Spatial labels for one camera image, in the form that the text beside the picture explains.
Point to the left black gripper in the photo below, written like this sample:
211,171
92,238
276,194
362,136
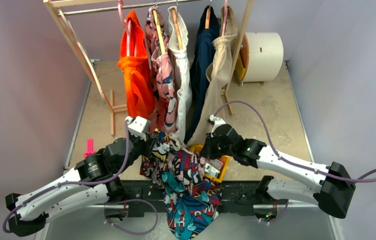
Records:
148,144

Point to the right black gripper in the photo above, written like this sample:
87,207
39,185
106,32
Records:
208,145

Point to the colourful comic print shorts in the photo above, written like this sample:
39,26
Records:
191,199

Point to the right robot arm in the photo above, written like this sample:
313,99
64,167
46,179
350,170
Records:
326,186

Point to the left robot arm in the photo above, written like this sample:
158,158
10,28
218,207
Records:
94,180

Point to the white shorts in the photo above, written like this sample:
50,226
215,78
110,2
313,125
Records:
181,73

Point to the pink patterned shorts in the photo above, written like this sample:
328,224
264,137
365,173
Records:
161,77

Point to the beige shorts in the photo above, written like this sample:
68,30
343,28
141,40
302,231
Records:
218,74

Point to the navy blue shorts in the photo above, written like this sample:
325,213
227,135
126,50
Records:
203,57

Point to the pink hanger under orange shorts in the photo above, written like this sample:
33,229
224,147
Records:
127,27

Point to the orange wooden hanger navy shorts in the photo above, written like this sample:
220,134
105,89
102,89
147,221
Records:
207,20

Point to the pink hanger under beige shorts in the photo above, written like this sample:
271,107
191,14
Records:
224,17

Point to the yellow plastic bin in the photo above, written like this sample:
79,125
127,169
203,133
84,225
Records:
226,160

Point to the white items in bin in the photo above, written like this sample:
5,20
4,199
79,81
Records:
213,167

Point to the pink plastic clip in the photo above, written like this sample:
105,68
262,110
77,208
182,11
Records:
89,148

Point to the white cylindrical drum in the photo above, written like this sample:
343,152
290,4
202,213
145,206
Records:
260,57

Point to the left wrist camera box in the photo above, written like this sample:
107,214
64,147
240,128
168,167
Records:
138,126

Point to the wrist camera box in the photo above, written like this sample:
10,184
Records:
215,122
138,126

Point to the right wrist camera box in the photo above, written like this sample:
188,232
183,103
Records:
215,122

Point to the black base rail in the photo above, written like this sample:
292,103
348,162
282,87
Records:
242,197

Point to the wooden clothes rack frame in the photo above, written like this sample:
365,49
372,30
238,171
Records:
52,7

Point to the metal hanging rail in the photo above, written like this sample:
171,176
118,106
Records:
115,8

